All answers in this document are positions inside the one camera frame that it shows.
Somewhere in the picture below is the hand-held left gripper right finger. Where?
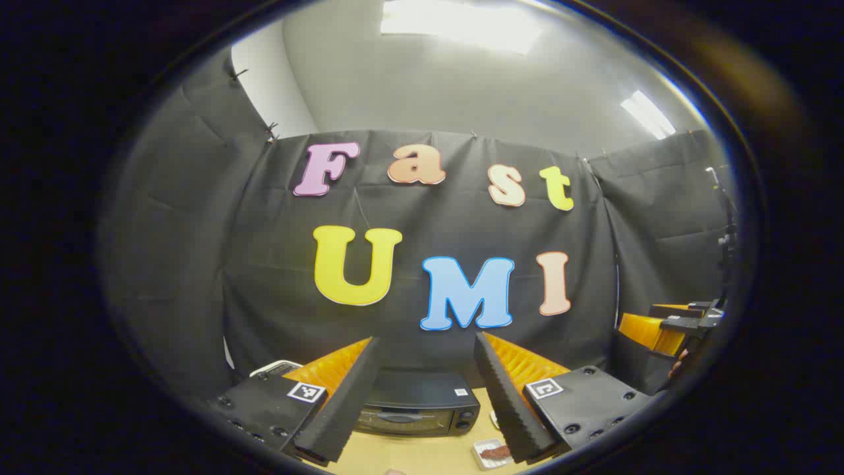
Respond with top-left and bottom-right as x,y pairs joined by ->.
473,332 -> 655,464

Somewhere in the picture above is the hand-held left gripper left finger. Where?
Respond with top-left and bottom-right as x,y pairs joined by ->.
210,336 -> 381,468

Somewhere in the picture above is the black electric oven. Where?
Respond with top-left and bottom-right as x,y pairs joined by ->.
355,369 -> 482,437

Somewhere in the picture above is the small white ribbed plate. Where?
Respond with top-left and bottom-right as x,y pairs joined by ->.
471,438 -> 515,470

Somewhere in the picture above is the white toaster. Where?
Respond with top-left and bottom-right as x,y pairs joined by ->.
249,360 -> 304,381

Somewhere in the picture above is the black backdrop cloth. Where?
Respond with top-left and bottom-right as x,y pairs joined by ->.
99,49 -> 736,403

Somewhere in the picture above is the large ceiling light panel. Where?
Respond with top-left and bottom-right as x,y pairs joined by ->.
380,0 -> 543,55

